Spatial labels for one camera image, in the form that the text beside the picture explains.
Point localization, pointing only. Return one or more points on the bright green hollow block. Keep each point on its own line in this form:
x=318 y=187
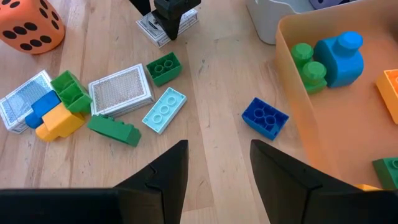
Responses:
x=73 y=93

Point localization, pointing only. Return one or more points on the light teal flat block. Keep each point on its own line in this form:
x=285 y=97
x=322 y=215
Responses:
x=164 y=110

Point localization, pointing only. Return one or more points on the grey plastic bin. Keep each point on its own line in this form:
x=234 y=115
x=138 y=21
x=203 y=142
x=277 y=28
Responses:
x=270 y=18

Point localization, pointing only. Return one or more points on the long dark green block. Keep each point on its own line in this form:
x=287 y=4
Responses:
x=115 y=130

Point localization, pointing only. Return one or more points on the small blue toy block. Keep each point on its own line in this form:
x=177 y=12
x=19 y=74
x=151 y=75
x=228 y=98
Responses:
x=43 y=107

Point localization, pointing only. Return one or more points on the dark blue toy block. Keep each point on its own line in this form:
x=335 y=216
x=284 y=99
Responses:
x=265 y=118

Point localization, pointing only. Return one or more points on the small dark green block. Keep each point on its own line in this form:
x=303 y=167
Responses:
x=164 y=69
x=387 y=172

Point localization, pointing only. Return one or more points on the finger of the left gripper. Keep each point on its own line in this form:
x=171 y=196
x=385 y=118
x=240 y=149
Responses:
x=174 y=18
x=141 y=6

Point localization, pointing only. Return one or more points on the orange foam die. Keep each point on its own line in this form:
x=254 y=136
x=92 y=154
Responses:
x=31 y=18

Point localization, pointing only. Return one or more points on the clear yellow bin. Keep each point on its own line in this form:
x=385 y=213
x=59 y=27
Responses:
x=342 y=124

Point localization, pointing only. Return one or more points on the orange-yellow single-stud block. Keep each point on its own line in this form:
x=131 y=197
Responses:
x=368 y=187

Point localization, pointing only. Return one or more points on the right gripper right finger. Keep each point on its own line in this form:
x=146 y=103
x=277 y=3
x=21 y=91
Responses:
x=295 y=202

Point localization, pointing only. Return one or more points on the grey card deck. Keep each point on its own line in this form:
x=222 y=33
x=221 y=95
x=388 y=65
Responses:
x=121 y=90

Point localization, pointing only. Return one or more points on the light blue rounded block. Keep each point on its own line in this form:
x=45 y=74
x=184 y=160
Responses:
x=340 y=62

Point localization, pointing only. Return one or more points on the bright green two-stud block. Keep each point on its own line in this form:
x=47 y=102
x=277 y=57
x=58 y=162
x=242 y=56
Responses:
x=308 y=71

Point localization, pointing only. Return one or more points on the teal card deck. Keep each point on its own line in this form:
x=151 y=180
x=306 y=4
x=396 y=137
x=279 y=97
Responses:
x=18 y=96

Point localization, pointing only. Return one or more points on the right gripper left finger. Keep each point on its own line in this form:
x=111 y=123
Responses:
x=149 y=205

